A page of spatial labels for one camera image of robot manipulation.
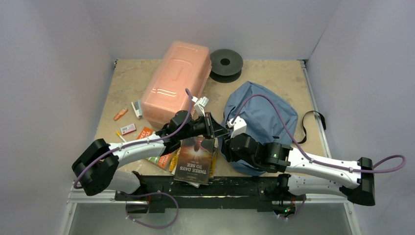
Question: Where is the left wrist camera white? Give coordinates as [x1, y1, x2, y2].
[192, 96, 209, 116]

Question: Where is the aluminium frame rail right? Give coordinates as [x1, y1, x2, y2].
[298, 59, 335, 163]

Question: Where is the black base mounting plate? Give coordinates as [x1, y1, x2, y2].
[113, 174, 304, 214]

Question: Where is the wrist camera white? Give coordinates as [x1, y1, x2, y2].
[227, 117, 247, 139]
[192, 96, 209, 116]

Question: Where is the orange green Treehouse book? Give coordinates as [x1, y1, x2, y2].
[137, 127, 178, 172]

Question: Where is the black filament spool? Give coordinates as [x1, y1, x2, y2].
[209, 48, 243, 83]

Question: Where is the aluminium frame rail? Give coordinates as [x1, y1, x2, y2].
[298, 59, 335, 163]
[67, 181, 124, 204]

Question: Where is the yellow illustrated book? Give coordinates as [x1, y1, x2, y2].
[171, 146, 217, 188]

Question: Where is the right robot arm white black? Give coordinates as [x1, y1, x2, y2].
[220, 133, 375, 206]

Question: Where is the dark Three Days To See book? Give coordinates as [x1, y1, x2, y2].
[174, 137, 215, 185]

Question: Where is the blue backpack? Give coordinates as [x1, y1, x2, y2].
[219, 81, 326, 176]

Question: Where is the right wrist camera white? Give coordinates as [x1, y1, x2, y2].
[227, 117, 247, 139]

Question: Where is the small red white box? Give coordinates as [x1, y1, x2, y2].
[120, 123, 137, 136]

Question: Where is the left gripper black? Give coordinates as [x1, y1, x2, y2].
[179, 112, 230, 141]

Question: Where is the yellow white pencil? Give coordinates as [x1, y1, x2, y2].
[116, 132, 126, 142]

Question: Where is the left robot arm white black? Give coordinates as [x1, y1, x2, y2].
[71, 110, 230, 196]

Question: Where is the aluminium frame rail front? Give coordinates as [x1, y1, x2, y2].
[67, 181, 124, 204]

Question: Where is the pink translucent plastic box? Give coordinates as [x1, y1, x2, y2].
[140, 41, 211, 129]

